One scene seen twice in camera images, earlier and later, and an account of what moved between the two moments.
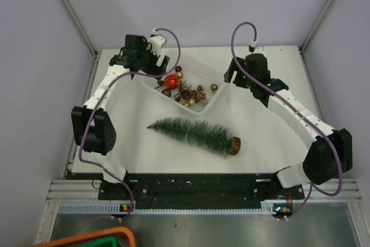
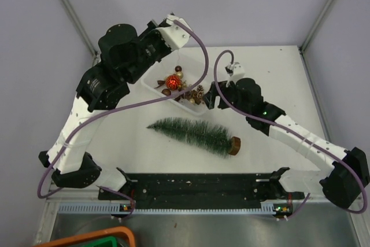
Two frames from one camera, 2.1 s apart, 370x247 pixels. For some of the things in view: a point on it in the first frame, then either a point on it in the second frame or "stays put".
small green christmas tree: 206,137 stays put
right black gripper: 228,76 → 210,96
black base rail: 198,191 stays put
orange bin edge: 92,233 stays put
